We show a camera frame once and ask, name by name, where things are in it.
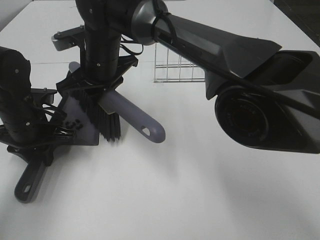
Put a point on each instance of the pile of coffee beans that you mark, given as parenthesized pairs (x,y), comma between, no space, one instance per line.
(73,124)

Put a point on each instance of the chrome wire dish rack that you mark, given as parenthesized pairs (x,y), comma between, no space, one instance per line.
(170,67)

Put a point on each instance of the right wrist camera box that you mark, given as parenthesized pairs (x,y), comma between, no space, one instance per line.
(63,40)

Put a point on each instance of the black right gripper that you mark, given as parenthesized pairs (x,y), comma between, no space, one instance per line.
(97,77)

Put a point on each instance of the grey plastic dustpan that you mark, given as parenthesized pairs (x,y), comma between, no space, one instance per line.
(75,130)

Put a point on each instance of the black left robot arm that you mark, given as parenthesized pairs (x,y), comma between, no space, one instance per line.
(31,123)

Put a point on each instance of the grey hand brush black bristles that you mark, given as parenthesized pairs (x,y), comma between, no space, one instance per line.
(103,106)

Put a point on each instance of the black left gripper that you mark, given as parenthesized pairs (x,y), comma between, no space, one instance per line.
(21,139)

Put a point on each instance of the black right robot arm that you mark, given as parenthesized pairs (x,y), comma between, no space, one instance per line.
(265,97)

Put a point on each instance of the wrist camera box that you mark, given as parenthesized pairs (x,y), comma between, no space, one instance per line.
(43,95)
(63,40)

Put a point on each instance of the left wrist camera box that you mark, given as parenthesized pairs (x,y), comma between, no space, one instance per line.
(43,95)

